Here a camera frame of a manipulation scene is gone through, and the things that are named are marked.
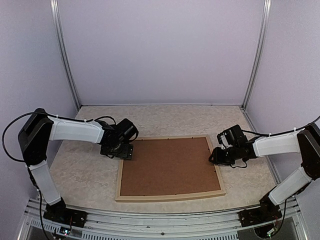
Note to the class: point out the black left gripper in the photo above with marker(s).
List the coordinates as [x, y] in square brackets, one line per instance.
[126, 154]

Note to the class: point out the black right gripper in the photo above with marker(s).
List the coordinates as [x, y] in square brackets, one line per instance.
[217, 157]

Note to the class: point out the brown hardboard backing panel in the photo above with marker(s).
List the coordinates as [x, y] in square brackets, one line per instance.
[170, 167]

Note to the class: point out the light wooden picture frame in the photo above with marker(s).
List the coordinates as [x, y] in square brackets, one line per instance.
[170, 197]

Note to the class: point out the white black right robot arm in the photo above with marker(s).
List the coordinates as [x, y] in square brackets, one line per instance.
[303, 144]

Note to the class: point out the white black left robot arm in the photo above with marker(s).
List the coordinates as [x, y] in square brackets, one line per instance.
[41, 128]

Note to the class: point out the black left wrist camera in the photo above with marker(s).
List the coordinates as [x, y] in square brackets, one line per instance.
[127, 132]

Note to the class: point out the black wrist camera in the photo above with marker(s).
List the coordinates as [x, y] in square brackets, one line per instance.
[234, 136]
[127, 132]

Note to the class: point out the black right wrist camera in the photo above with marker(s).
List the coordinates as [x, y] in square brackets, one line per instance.
[234, 136]

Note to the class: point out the aluminium front rail base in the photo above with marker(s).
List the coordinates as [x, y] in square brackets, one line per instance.
[117, 225]

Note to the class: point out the aluminium enclosure post left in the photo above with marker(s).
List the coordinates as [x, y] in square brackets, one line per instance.
[54, 5]

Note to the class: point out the aluminium enclosure post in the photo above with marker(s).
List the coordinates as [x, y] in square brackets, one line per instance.
[54, 5]
[258, 53]

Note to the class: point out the aluminium enclosure post right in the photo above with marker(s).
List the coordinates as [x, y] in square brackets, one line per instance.
[258, 53]

